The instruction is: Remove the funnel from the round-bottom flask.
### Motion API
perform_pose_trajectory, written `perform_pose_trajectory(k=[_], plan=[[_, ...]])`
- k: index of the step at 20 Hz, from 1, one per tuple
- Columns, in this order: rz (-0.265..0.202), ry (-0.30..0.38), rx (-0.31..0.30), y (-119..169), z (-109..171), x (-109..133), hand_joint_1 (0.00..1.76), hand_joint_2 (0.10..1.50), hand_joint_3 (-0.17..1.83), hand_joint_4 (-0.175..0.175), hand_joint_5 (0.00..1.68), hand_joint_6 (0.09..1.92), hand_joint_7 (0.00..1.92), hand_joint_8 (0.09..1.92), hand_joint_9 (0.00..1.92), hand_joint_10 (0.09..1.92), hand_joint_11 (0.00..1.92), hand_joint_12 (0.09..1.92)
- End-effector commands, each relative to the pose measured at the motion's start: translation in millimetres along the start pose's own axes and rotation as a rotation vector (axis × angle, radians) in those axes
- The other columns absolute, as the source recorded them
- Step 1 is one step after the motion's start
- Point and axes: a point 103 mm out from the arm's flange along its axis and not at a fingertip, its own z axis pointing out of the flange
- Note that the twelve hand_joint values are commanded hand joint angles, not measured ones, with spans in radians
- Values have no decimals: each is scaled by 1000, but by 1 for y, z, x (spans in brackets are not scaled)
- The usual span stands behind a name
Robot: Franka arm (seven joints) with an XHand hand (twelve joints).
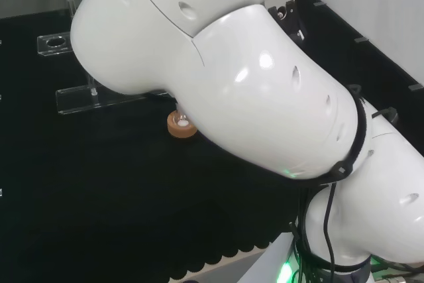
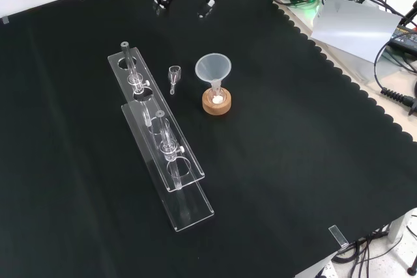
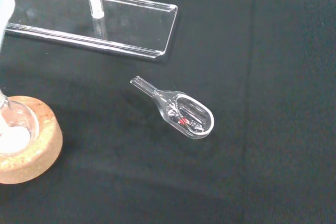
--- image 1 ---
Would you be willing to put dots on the clear round-bottom glass flask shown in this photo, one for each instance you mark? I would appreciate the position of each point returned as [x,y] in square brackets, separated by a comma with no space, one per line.
[182,121]

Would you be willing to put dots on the clear acrylic funnel stand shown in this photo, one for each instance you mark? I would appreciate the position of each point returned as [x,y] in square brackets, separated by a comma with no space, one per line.
[76,99]

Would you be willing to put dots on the black bench cloth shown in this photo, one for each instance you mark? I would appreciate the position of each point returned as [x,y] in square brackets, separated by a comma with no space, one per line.
[99,180]

